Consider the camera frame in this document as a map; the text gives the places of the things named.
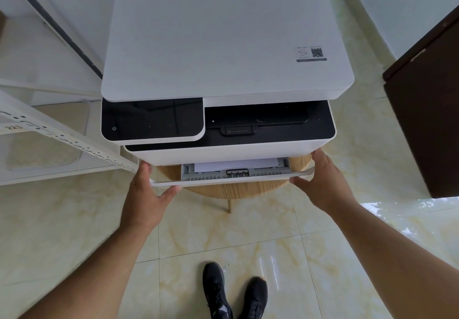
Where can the white multifunction printer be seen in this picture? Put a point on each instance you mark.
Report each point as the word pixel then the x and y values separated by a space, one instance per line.
pixel 222 50

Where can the person's left thumb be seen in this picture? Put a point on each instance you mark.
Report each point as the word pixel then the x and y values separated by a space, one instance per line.
pixel 170 192

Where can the person's right black shoe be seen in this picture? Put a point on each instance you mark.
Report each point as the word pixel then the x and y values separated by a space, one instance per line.
pixel 255 299

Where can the grey printer label sticker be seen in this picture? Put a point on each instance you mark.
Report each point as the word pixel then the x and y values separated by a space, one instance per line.
pixel 310 54

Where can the person's right thumb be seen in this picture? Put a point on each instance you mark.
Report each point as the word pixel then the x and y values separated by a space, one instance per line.
pixel 301 182

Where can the white paper stack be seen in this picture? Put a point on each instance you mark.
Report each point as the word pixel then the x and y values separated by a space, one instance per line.
pixel 236 165

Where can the person's left hand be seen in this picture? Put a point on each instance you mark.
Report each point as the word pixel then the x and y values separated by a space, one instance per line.
pixel 141 200

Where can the person's left forearm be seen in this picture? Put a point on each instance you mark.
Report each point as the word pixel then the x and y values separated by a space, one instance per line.
pixel 89 272

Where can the round wooden side table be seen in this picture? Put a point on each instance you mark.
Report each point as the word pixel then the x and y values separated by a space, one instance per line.
pixel 233 189

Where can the person's black shoe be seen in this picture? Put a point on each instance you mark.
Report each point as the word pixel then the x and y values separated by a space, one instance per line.
pixel 216 290
pixel 255 299

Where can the person's right forearm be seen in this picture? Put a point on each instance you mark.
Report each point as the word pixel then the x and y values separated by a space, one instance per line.
pixel 398 257

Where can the white metal shelf rack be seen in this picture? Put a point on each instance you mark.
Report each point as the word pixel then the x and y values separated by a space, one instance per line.
pixel 43 128

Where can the person's right hand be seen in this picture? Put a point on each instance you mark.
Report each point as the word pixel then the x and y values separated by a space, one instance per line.
pixel 328 186

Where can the person's left black shoe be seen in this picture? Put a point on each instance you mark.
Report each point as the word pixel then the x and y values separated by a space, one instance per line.
pixel 216 290

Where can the white printer paper tray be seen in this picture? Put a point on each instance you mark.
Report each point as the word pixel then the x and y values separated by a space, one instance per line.
pixel 251 179

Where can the dark brown wooden cabinet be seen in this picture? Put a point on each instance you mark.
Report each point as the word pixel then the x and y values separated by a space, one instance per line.
pixel 426 114

